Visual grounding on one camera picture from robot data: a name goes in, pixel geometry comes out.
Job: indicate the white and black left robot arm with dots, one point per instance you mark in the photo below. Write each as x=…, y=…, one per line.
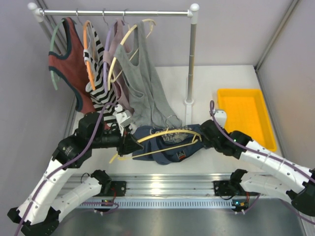
x=42, y=212

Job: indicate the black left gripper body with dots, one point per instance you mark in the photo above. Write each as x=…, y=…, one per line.
x=122, y=144

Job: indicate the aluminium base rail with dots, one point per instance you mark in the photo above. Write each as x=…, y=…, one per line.
x=165, y=191

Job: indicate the yellow plastic tray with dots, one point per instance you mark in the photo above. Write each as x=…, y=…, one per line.
x=247, y=112

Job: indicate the green hanger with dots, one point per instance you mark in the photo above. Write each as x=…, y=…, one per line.
x=54, y=60

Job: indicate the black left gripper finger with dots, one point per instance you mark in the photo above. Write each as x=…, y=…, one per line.
x=131, y=142
x=125, y=150

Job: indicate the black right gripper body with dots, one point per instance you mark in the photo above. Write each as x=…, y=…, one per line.
x=207, y=143

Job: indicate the black white striped tank top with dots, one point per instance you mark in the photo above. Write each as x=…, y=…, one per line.
x=96, y=49

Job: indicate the orange hanger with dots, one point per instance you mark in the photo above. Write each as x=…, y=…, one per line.
x=87, y=59

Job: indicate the blue printed tank top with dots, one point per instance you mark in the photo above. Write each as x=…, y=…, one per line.
x=171, y=147

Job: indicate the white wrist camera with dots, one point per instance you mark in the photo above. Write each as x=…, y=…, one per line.
x=220, y=117
x=123, y=117

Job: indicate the rust red tank top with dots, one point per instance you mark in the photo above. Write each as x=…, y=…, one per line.
x=73, y=68

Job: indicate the grey tank top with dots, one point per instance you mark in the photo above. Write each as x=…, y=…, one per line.
x=146, y=94

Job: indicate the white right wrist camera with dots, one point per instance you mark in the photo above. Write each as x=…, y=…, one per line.
x=220, y=117

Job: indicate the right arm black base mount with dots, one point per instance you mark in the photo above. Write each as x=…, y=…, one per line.
x=227, y=189

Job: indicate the silver white clothes rack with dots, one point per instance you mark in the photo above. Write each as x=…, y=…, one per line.
x=192, y=13

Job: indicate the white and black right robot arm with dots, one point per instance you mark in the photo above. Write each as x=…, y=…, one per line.
x=285, y=180

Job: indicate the lilac hanger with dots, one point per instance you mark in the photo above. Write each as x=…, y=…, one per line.
x=105, y=56

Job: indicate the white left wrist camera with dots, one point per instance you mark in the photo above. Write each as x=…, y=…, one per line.
x=123, y=117

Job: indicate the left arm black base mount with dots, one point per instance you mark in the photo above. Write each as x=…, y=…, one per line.
x=115, y=188

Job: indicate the yellow hanger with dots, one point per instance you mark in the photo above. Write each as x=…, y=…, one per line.
x=144, y=133

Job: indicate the mauve tank top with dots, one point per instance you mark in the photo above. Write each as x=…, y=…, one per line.
x=119, y=86

